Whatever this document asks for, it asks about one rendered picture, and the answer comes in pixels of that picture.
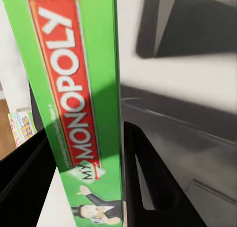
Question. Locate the desk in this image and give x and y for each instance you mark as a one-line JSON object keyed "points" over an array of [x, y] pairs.
{"points": [[13, 76]]}

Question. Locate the toy box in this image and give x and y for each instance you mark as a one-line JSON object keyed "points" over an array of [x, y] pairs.
{"points": [[178, 83]]}

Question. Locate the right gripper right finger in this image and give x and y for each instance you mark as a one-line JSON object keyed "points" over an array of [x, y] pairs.
{"points": [[172, 206]]}

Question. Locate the board game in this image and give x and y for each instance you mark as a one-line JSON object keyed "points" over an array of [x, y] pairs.
{"points": [[70, 51], [22, 125]]}

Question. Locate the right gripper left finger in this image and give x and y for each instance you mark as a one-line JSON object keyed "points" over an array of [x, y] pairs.
{"points": [[25, 178]]}

